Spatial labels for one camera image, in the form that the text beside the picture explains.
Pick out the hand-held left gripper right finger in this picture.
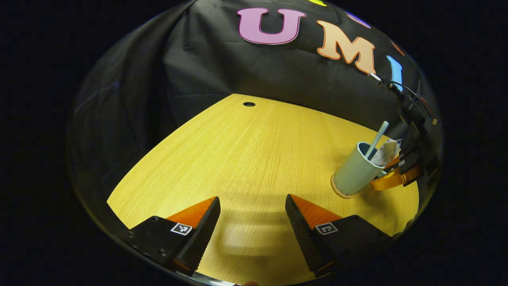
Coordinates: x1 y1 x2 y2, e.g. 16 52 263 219
285 194 394 278

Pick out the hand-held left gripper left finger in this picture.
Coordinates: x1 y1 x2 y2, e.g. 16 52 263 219
126 196 221 276

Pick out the white toothpaste tube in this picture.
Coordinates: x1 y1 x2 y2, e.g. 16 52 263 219
370 139 402 167

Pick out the pale green toothbrush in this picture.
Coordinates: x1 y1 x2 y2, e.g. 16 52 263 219
364 121 389 160

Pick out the pale green cup wooden handle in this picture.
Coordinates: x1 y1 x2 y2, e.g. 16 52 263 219
333 142 387 196

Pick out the round cork coaster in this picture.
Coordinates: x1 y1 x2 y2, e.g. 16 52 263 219
330 175 358 199

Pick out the black backdrop cloth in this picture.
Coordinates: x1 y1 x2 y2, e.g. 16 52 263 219
67 0 441 211

